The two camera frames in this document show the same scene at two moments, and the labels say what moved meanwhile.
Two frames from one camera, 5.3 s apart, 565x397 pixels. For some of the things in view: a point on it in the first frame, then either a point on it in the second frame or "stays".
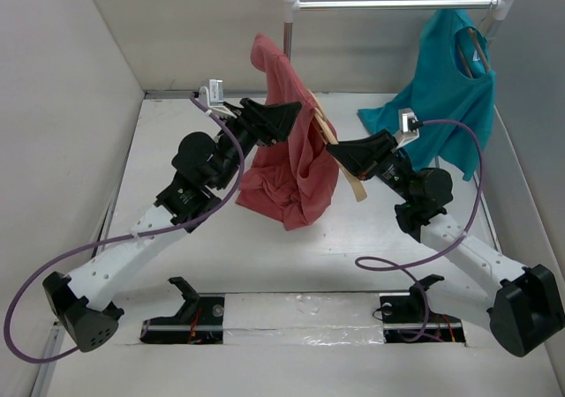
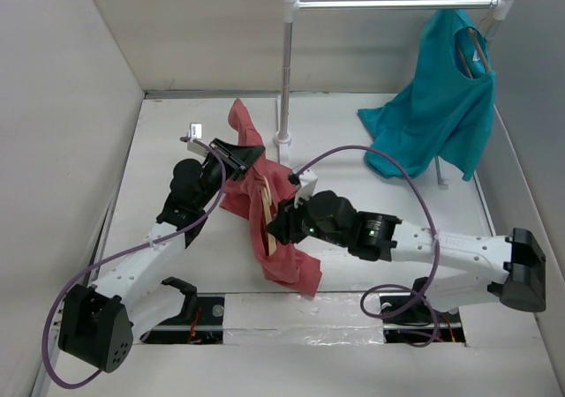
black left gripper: [274, 121] → [244, 155]
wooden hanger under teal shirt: [485, 63] stays
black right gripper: [361, 155] → [285, 221]
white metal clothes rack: [502, 0] stays
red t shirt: [297, 177] → [256, 196]
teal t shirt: [452, 94] stays
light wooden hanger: [330, 138] → [267, 203]
